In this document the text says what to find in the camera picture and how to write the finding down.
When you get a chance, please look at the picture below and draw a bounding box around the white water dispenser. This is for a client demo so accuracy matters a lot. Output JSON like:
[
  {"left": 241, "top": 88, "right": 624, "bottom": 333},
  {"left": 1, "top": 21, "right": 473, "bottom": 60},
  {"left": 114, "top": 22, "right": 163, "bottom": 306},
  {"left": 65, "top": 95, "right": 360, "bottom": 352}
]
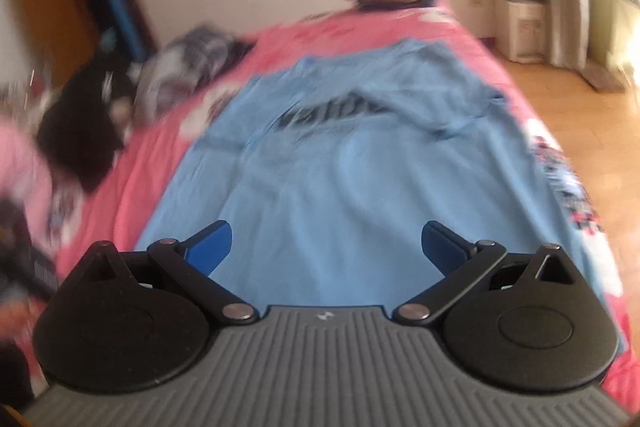
[{"left": 492, "top": 0, "right": 551, "bottom": 64}]

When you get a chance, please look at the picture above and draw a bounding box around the light blue printed t-shirt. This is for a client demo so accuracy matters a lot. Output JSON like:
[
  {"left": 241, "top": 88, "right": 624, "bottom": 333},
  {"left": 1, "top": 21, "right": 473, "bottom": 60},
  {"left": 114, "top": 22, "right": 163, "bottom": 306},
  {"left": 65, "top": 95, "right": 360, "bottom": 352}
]
[{"left": 135, "top": 38, "right": 626, "bottom": 358}]

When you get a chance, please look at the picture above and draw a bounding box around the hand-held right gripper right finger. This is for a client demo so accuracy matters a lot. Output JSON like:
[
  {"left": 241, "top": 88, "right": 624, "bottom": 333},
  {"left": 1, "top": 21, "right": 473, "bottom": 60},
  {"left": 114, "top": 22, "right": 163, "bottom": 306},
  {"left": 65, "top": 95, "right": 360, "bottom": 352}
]
[{"left": 391, "top": 219, "right": 581, "bottom": 325}]

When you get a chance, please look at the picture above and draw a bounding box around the brown floor mat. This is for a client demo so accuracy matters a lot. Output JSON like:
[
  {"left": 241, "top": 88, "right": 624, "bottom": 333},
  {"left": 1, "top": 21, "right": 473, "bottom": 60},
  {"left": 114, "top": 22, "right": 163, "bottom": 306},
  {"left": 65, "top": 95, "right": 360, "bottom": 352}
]
[{"left": 582, "top": 62, "right": 628, "bottom": 94}]

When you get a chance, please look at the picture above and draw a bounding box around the dark charcoal garment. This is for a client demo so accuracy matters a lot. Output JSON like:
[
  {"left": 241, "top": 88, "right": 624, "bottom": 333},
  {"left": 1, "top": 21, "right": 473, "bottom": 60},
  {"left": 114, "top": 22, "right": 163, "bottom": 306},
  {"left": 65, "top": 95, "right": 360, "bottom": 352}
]
[{"left": 37, "top": 52, "right": 146, "bottom": 192}]

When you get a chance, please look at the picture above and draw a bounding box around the wooden door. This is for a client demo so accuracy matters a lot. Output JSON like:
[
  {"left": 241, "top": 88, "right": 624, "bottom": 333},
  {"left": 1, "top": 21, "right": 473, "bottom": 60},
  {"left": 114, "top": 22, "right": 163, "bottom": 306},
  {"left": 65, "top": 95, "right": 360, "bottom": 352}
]
[{"left": 10, "top": 0, "right": 88, "bottom": 78}]

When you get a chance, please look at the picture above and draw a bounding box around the blue folded garment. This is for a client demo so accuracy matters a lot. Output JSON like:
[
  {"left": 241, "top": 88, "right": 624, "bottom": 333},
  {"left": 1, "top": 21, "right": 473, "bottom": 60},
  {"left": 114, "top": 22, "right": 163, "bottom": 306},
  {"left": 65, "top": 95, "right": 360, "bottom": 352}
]
[{"left": 357, "top": 0, "right": 441, "bottom": 10}]

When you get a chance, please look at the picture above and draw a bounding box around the pink cloth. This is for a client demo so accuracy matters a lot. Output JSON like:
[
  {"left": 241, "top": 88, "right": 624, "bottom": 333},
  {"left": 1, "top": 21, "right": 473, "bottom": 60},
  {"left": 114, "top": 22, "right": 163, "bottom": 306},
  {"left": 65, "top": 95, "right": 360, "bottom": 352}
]
[{"left": 0, "top": 114, "right": 56, "bottom": 233}]

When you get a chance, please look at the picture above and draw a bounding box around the navy jacket with plaid lining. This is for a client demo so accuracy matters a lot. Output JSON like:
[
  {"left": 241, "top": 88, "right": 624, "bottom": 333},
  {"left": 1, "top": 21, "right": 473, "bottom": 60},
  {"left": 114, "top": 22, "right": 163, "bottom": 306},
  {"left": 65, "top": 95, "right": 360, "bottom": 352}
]
[{"left": 137, "top": 24, "right": 253, "bottom": 98}]

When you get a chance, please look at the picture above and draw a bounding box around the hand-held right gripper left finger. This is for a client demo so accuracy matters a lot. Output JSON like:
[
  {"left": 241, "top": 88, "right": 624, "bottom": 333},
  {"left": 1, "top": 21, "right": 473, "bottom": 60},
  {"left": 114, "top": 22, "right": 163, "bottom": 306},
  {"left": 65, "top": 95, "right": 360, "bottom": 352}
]
[{"left": 75, "top": 219, "right": 261, "bottom": 325}]

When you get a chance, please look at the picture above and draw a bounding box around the pink floral blanket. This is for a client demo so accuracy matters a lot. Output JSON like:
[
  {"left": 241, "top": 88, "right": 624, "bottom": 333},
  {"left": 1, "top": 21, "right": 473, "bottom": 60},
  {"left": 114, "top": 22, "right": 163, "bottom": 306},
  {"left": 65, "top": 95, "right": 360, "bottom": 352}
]
[{"left": 50, "top": 0, "right": 640, "bottom": 413}]

